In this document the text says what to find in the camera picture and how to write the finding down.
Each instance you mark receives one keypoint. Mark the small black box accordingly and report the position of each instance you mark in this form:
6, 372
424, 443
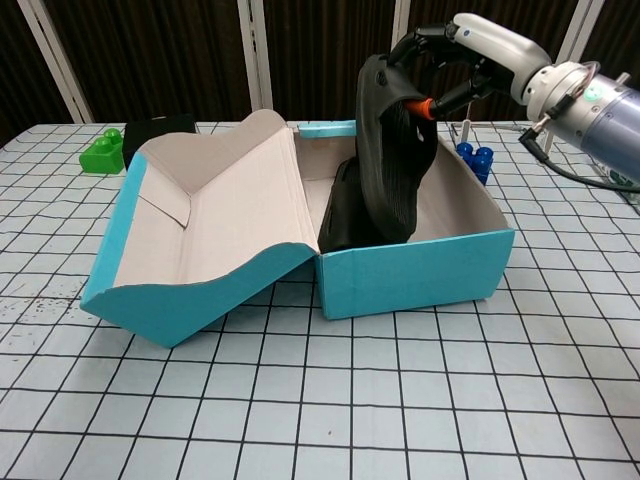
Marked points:
150, 132

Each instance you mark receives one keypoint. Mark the blue toy building block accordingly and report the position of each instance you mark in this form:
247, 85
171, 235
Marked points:
480, 162

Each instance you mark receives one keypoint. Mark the black rubber slipper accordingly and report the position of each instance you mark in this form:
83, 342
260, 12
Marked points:
390, 175
345, 220

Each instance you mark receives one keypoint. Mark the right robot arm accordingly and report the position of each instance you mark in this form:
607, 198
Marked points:
615, 120

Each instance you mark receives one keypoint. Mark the white checked tablecloth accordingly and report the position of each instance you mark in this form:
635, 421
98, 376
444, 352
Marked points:
320, 410

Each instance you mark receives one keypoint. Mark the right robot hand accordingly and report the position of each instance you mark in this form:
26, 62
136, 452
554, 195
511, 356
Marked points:
500, 45

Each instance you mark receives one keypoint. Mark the green toy building block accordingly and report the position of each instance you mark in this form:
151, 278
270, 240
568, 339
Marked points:
100, 159

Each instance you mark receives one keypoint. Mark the blue cardboard shoe box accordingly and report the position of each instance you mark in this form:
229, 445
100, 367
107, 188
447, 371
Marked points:
410, 280

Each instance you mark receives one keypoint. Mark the black folding screen white frame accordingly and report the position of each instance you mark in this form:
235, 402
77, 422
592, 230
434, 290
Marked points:
150, 50

